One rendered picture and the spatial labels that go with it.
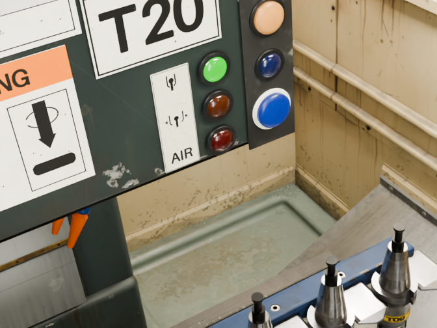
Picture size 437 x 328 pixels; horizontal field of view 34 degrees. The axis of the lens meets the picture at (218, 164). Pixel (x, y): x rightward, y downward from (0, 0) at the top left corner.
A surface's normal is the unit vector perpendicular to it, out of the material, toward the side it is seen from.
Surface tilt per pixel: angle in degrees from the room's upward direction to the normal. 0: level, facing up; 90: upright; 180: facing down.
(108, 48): 90
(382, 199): 25
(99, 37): 90
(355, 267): 0
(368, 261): 0
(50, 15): 90
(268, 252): 0
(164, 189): 90
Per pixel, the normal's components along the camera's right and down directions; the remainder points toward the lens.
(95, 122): 0.49, 0.48
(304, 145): -0.87, 0.35
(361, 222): -0.43, -0.58
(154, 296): -0.08, -0.81
